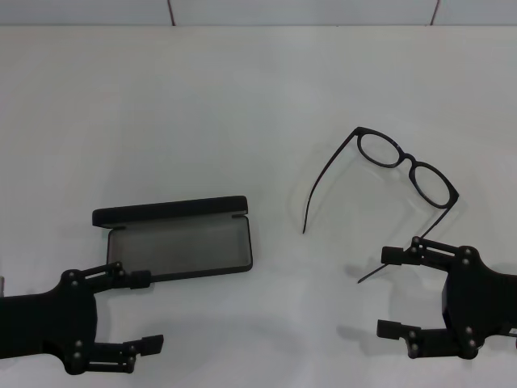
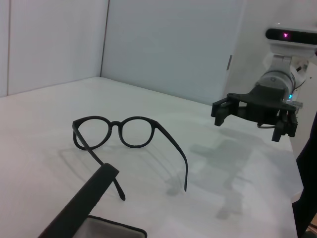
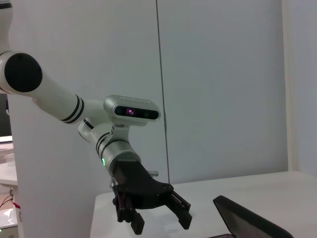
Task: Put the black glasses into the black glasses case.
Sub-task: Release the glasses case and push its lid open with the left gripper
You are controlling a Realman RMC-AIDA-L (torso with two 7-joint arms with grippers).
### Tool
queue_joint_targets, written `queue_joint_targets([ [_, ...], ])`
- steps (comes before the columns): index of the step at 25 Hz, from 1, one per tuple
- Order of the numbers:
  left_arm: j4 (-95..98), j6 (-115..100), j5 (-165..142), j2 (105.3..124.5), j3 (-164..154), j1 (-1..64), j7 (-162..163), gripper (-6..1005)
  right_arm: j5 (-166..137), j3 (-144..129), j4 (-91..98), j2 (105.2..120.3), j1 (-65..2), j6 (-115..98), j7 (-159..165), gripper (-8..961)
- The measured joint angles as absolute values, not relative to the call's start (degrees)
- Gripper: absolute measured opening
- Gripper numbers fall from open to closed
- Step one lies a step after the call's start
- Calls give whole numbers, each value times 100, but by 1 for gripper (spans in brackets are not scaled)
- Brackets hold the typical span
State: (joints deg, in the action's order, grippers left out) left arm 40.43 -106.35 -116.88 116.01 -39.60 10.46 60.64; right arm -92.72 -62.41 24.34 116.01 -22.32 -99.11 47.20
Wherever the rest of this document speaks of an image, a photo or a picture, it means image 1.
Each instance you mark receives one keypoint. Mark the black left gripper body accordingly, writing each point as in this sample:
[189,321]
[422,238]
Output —
[48,323]

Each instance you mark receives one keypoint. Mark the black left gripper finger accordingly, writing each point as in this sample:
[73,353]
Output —
[121,279]
[117,355]

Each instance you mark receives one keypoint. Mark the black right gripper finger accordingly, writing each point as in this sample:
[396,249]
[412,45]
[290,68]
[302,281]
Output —
[428,254]
[428,341]

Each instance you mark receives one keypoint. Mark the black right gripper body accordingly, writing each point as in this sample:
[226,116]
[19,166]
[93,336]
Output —
[480,303]

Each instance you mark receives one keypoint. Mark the black glasses case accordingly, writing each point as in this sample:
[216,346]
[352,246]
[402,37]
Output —
[182,246]

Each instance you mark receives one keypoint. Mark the black round-lens glasses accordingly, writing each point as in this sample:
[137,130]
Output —
[411,158]

